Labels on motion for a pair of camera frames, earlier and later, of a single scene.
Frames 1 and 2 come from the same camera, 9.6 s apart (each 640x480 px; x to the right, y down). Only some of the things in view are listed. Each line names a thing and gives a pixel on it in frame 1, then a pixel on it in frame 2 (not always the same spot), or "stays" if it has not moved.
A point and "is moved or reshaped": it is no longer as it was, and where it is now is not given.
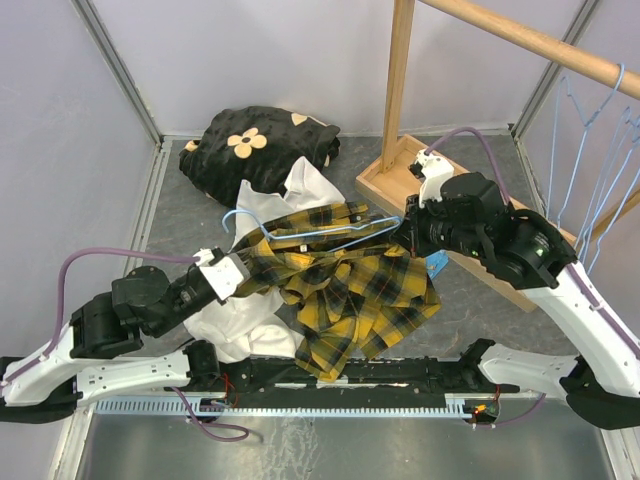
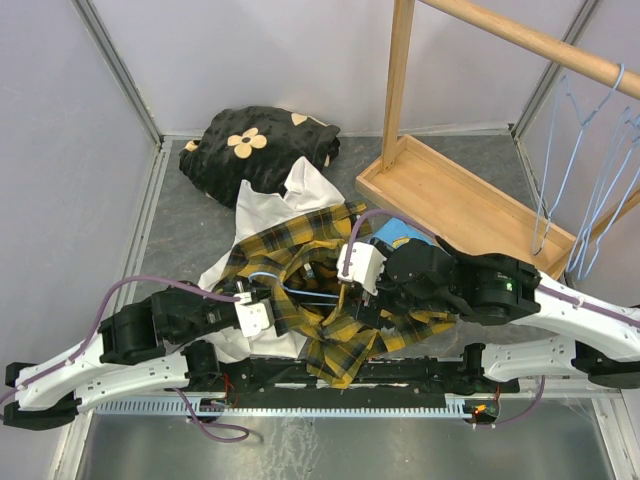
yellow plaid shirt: x=350 y=284 is moved or reshaped
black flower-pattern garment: x=258 y=146 stays
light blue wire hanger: x=271 y=237 → x=298 y=290
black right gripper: x=255 y=382 stays
